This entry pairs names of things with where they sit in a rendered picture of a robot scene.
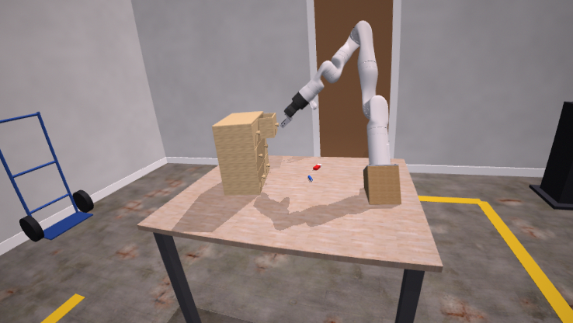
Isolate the small wooden chest of drawers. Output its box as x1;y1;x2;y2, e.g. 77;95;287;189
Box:
212;111;263;196

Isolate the light wooden drawer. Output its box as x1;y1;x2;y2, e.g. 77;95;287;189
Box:
263;153;270;176
258;163;266;192
252;120;261;147
259;113;279;138
255;142;263;171
261;138;268;158

